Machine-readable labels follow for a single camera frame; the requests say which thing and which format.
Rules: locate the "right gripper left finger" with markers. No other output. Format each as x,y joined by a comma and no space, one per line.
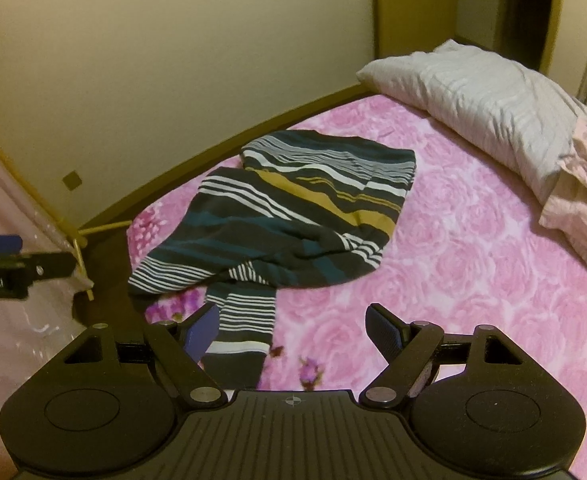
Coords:
179,347

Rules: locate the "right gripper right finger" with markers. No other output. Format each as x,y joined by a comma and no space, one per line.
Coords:
409,350

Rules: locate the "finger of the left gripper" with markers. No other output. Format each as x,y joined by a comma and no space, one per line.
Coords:
49,265

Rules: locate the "striped knit sweater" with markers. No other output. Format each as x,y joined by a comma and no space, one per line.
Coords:
304,210

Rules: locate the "pink floral bed blanket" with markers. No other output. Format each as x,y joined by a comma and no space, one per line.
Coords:
469,250

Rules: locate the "grey striped pillow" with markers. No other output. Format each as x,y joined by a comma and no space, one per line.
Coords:
518,116

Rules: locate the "wooden door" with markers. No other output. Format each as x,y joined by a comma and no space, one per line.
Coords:
405,26

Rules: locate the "wooden bed frame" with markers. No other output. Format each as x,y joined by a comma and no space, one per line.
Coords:
134,203

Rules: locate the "wall power socket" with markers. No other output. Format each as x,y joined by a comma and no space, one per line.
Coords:
72,180

